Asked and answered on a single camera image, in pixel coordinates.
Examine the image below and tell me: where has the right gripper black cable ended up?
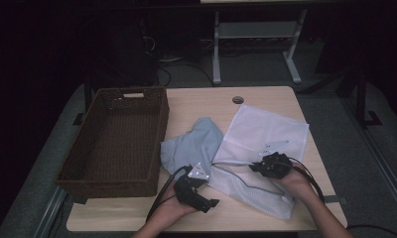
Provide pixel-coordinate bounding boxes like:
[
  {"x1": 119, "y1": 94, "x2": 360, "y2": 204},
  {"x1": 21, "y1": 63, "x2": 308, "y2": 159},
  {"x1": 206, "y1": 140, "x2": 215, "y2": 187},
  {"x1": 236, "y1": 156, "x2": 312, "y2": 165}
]
[{"x1": 287, "y1": 157, "x2": 327, "y2": 203}]

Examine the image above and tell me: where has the white mesh laundry bag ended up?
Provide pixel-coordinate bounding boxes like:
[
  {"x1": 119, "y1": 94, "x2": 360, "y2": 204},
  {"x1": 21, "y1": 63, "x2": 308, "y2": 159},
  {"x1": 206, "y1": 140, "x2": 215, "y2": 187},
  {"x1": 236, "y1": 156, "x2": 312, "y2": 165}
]
[{"x1": 205, "y1": 103, "x2": 310, "y2": 221}]

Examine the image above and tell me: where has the thin black cable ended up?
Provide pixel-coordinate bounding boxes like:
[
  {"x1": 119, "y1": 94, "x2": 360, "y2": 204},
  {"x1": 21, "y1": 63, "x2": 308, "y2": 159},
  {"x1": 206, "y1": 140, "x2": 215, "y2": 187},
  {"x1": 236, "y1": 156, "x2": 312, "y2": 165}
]
[
  {"x1": 156, "y1": 62, "x2": 218, "y2": 87},
  {"x1": 346, "y1": 224, "x2": 397, "y2": 238}
]

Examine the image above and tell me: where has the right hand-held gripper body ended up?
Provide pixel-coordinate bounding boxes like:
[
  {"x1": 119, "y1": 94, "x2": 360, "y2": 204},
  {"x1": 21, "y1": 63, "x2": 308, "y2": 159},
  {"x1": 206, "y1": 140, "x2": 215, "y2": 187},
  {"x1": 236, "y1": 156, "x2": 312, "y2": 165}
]
[{"x1": 258, "y1": 140, "x2": 294, "y2": 180}]

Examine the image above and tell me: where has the metal floor rail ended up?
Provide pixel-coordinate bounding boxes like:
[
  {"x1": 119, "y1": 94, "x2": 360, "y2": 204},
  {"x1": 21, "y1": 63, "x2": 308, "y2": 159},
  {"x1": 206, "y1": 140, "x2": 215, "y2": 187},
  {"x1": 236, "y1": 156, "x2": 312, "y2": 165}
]
[
  {"x1": 32, "y1": 186, "x2": 69, "y2": 238},
  {"x1": 338, "y1": 95, "x2": 397, "y2": 216}
]

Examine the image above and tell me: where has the brown wicker basket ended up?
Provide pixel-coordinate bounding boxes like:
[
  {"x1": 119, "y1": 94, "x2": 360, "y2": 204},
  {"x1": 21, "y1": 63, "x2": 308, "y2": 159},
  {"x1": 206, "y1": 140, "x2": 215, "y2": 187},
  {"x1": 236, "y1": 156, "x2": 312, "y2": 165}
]
[{"x1": 55, "y1": 86, "x2": 171, "y2": 200}]

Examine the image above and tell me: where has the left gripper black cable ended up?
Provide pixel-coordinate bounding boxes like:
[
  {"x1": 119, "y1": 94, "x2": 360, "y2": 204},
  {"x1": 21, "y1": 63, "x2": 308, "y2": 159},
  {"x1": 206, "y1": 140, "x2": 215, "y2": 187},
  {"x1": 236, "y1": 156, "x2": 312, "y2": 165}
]
[{"x1": 146, "y1": 165, "x2": 193, "y2": 222}]

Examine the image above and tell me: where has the person's left hand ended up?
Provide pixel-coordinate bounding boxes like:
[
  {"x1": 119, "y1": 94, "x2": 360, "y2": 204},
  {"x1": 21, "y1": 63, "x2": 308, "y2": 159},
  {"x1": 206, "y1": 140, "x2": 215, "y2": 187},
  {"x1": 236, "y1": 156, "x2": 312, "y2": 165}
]
[{"x1": 156, "y1": 191, "x2": 199, "y2": 226}]

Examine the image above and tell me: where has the light blue garment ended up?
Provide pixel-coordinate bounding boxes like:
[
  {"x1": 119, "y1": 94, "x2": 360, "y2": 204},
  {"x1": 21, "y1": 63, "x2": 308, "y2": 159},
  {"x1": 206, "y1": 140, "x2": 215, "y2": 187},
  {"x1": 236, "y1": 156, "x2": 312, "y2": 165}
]
[{"x1": 160, "y1": 117, "x2": 224, "y2": 182}]

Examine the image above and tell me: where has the person's right hand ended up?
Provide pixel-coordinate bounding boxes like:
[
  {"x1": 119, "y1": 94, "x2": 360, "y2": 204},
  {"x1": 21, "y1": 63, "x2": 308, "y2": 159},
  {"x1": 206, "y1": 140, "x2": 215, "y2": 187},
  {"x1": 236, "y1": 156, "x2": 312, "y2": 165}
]
[{"x1": 280, "y1": 163, "x2": 317, "y2": 202}]

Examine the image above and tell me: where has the black metal stand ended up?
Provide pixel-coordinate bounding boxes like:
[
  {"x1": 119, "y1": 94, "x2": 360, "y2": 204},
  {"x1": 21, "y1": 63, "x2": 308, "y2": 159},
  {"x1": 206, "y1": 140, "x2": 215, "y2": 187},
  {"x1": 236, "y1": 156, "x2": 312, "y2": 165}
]
[{"x1": 338, "y1": 65, "x2": 383, "y2": 128}]

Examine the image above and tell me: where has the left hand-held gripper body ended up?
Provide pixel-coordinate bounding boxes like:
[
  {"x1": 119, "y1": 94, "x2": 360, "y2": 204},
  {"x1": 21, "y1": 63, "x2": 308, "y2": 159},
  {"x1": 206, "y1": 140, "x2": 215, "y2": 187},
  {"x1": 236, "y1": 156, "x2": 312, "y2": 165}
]
[{"x1": 173, "y1": 162, "x2": 211, "y2": 213}]

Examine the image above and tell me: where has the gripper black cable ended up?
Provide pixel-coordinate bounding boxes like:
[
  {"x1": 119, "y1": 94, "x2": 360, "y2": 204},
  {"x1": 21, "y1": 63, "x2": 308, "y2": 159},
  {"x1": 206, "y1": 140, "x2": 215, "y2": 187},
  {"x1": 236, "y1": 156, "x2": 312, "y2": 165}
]
[
  {"x1": 287, "y1": 157, "x2": 327, "y2": 203},
  {"x1": 146, "y1": 165, "x2": 193, "y2": 222}
]

